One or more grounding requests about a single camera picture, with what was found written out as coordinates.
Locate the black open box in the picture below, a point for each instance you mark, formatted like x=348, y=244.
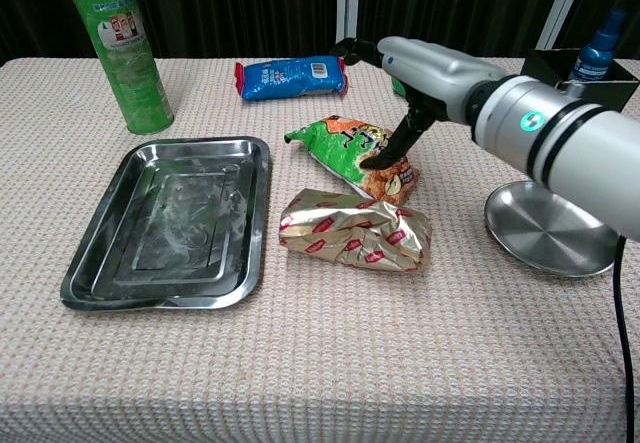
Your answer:
x=607, y=90

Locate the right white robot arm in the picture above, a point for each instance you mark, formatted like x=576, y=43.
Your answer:
x=575, y=148

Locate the beige waffle tablecloth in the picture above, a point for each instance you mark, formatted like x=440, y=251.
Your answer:
x=320, y=353

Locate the white partition frame post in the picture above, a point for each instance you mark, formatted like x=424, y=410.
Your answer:
x=560, y=8
x=348, y=8

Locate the blue cookie package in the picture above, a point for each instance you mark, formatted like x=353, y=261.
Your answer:
x=290, y=78

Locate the round steel plate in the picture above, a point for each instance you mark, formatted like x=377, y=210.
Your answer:
x=545, y=233

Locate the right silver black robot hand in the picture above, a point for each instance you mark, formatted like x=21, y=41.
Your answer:
x=430, y=73

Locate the blue bottle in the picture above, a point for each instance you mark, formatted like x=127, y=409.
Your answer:
x=597, y=55

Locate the rectangular steel tray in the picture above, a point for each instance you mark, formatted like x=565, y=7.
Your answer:
x=165, y=223

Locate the green chips can red lid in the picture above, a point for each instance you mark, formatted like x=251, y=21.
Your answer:
x=125, y=63

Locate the gold foil snack wrapper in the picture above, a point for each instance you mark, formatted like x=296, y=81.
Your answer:
x=350, y=228

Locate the green orange snack bag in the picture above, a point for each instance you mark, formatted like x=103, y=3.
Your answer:
x=340, y=148

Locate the green ball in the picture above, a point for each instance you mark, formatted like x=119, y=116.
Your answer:
x=397, y=87

